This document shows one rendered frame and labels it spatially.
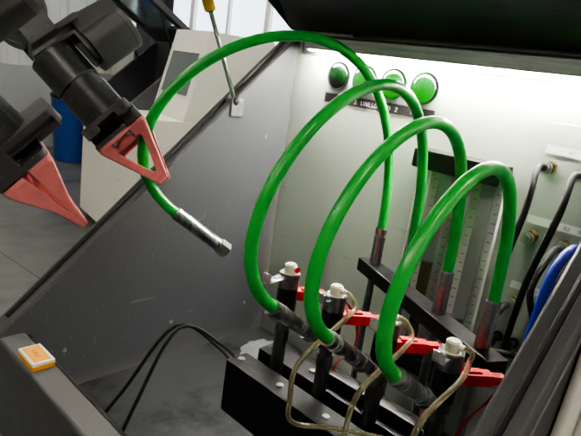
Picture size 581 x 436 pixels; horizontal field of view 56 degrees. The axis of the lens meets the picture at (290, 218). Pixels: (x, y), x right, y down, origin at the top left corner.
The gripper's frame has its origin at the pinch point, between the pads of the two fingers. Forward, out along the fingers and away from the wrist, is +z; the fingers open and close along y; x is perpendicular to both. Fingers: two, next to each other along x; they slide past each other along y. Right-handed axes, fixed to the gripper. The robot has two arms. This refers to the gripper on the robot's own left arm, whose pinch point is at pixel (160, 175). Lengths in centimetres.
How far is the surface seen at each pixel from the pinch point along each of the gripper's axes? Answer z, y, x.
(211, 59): -6.5, -1.6, -14.4
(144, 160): -2.6, -0.7, 0.1
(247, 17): -116, 531, -149
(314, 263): 16.8, -22.9, -6.4
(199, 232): 8.7, 3.4, 1.4
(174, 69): -76, 306, -34
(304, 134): 7.8, -16.4, -14.5
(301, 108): 4.6, 35.3, -26.7
